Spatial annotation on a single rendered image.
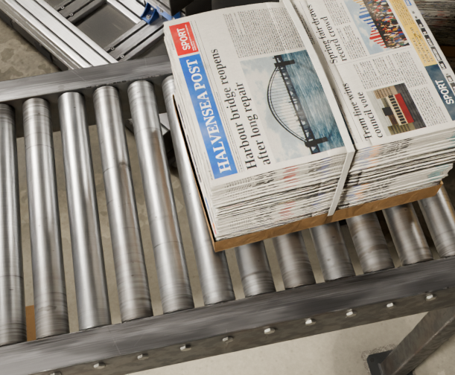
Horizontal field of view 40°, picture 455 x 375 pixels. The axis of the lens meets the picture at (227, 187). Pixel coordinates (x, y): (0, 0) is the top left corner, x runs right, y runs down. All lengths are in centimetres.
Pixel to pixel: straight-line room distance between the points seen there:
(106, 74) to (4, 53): 123
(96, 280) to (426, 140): 53
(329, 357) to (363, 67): 105
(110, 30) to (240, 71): 124
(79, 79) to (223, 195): 48
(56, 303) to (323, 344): 96
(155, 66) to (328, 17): 38
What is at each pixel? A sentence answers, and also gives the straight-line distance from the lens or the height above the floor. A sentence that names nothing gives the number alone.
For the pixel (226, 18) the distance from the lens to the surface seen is 94.
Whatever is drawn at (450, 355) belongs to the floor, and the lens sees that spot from 186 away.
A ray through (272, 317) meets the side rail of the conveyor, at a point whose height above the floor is 80.
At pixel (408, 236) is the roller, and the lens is 105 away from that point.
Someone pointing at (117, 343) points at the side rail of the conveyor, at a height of 80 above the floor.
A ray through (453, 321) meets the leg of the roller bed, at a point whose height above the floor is 57.
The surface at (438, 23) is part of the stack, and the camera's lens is 175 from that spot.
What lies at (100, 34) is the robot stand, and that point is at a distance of 208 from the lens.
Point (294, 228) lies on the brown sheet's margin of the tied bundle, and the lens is 99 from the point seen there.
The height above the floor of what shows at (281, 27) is 103.
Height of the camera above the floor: 172
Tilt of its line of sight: 61 degrees down
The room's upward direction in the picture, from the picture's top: 1 degrees counter-clockwise
